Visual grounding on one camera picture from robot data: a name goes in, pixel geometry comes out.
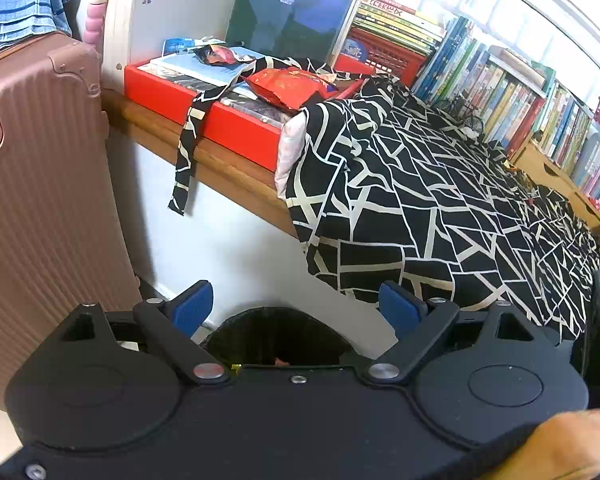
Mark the pink quilted cloth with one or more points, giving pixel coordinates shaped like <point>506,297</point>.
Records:
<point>291,155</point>

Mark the black trash bin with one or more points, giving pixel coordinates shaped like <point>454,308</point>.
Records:
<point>280,335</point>

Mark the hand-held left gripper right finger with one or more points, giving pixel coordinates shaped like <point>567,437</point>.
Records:
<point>400,307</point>

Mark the red plastic crate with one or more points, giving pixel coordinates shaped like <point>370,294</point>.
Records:
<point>385,57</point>

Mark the person's left hand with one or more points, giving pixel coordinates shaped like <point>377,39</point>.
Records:
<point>575,445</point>

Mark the stack of flat books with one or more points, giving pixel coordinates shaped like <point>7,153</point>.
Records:
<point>405,20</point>

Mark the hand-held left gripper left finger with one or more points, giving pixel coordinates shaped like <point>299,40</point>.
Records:
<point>192,307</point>

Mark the miniature black bicycle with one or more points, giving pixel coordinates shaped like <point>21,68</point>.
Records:
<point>467,117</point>

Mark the row of tall books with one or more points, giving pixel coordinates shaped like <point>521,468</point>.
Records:
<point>490,90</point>

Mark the large blue book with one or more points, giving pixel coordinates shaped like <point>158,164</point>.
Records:
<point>290,10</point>

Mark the pink cream padded roll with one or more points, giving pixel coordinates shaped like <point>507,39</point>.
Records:
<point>96,15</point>

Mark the black white patterned blanket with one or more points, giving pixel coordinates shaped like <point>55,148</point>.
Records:
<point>430,210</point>

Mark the pink ribbed suitcase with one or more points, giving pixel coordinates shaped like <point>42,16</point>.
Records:
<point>45,200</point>

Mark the red snack bag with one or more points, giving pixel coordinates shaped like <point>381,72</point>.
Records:
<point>290,87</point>

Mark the wooden ledge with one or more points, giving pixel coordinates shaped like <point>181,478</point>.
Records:
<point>220,170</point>

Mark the red flat box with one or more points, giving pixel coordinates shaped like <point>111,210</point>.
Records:
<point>230,125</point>

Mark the wooden drawer organizer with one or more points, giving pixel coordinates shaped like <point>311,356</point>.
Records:
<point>555,180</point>

